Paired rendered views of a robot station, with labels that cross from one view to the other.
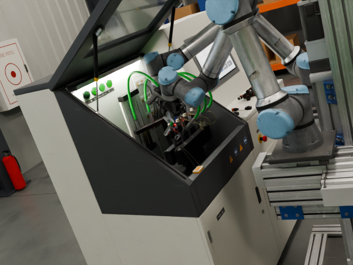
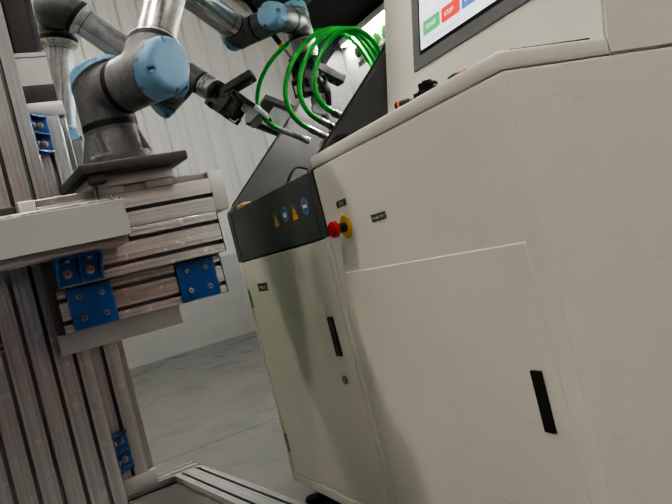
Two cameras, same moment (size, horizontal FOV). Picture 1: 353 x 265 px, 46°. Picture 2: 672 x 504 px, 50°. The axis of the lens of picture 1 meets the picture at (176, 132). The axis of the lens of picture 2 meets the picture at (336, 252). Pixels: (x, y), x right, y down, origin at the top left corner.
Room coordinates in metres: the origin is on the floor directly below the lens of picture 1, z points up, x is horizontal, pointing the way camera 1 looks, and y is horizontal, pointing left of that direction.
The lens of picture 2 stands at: (2.96, -1.85, 0.76)
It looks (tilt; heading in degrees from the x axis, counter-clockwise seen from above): 0 degrees down; 119
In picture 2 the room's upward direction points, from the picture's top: 14 degrees counter-clockwise
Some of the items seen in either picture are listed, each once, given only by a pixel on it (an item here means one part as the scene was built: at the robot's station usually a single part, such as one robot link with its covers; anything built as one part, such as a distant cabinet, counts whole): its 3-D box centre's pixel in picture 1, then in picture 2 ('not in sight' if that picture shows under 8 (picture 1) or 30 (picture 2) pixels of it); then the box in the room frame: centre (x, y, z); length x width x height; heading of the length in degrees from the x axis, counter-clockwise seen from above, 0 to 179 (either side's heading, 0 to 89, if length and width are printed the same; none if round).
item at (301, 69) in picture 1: (310, 68); (104, 92); (1.87, -0.69, 1.20); 0.13 x 0.12 x 0.14; 179
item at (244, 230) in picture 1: (246, 236); (308, 372); (1.87, -0.18, 0.44); 0.65 x 0.02 x 0.68; 144
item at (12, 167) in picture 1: (13, 169); not in sight; (5.16, 2.15, 0.29); 0.17 x 0.15 x 0.54; 150
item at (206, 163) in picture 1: (222, 164); (276, 222); (1.89, -0.17, 0.87); 0.62 x 0.04 x 0.16; 144
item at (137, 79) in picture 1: (148, 97); not in sight; (2.37, 0.10, 1.20); 0.13 x 0.03 x 0.31; 144
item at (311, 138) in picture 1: (300, 132); not in sight; (1.44, -0.44, 1.09); 0.15 x 0.15 x 0.10
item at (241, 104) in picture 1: (250, 100); (431, 115); (2.51, -0.51, 0.96); 0.70 x 0.22 x 0.03; 144
